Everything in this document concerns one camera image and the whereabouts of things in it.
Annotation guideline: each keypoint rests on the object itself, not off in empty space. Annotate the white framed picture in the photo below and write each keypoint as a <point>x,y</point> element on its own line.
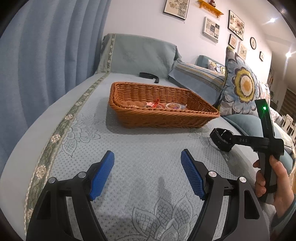
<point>211,29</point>

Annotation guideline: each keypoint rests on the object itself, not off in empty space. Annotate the blue curtain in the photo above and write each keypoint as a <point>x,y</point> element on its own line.
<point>47,49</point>

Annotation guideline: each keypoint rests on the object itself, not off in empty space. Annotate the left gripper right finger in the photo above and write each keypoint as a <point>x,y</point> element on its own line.
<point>244,217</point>

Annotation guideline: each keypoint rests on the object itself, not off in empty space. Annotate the white chair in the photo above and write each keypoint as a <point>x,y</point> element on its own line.
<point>289,127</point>

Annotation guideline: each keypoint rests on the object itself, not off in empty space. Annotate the orange wicker basket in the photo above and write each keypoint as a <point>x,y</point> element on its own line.
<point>140,105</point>

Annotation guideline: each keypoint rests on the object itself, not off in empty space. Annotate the teal sofa armrest cover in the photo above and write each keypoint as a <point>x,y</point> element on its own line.
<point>133,54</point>

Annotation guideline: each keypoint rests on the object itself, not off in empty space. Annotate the striped blue yellow cushion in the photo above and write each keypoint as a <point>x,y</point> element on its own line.
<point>206,83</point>

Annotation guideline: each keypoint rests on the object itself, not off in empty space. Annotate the framed floral picture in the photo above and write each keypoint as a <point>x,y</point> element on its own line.
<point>236,25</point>

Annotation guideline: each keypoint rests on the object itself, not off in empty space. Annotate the framed butterfly picture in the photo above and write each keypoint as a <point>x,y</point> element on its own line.
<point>177,8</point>

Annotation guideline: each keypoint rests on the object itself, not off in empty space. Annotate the orange wall shelf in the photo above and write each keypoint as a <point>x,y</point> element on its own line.
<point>205,5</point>

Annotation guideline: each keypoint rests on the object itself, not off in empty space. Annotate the framed butterfly print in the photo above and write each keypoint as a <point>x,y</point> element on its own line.
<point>242,51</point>

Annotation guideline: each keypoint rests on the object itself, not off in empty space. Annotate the small framed picture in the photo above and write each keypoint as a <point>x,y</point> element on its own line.
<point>232,41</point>

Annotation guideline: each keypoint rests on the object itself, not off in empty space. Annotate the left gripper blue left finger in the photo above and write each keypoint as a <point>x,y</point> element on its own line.
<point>50,219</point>

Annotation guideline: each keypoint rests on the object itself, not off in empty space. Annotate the grey blue sofa cover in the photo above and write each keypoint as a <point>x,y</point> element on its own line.
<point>147,195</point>

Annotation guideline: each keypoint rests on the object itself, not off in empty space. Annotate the right hand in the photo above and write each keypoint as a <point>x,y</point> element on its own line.
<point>284,195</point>

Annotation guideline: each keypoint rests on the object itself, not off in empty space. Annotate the small floral pillow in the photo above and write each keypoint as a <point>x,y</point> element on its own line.
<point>208,63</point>

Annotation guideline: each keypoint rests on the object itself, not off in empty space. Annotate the floral grey yellow pillow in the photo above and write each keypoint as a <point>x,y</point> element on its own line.
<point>241,88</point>

